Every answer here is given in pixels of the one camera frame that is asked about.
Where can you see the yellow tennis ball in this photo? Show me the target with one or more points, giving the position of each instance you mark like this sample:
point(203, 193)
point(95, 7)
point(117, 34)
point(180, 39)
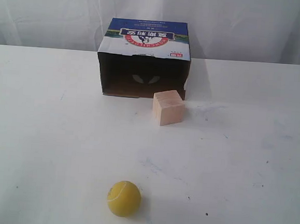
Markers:
point(124, 199)

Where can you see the light wooden cube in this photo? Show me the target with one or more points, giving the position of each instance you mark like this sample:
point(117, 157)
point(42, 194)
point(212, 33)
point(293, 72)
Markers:
point(168, 107)

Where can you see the printed cardboard milk box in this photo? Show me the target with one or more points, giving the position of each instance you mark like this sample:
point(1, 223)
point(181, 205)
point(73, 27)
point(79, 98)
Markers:
point(138, 58)

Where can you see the white backdrop curtain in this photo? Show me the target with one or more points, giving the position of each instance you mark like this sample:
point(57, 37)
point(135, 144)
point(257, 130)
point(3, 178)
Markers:
point(243, 30)

